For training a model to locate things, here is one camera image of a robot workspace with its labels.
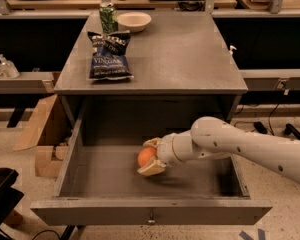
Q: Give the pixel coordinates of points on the green soda can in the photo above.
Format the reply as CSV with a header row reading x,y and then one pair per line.
x,y
107,14

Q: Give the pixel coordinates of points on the clear plastic bottle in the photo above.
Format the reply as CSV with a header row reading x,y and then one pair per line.
x,y
8,68

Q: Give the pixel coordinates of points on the brown cardboard box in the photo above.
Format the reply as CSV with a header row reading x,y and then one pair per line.
x,y
47,131

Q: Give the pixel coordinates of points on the grey cabinet counter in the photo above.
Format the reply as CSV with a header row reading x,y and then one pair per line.
x,y
177,53

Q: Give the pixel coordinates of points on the grey left shelf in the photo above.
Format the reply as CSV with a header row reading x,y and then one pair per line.
x,y
28,83

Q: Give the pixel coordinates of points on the black chair part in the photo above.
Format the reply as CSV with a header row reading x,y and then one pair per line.
x,y
9,198

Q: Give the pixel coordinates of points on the white paper bowl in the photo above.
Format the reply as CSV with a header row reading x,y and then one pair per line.
x,y
134,21

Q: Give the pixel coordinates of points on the blue chip bag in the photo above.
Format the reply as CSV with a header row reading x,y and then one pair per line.
x,y
109,56

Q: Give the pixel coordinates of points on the small white spray bottle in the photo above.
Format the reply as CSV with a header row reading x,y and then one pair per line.
x,y
232,49

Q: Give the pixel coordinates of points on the grey open top drawer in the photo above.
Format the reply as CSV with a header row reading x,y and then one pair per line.
x,y
99,183

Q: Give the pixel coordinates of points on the metal drawer knob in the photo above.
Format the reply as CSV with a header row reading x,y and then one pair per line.
x,y
151,220

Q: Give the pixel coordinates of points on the orange fruit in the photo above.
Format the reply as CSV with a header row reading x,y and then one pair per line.
x,y
145,155

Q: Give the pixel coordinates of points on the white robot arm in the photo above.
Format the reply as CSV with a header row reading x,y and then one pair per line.
x,y
211,138

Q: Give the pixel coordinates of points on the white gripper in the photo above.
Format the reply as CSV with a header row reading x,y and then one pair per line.
x,y
166,149

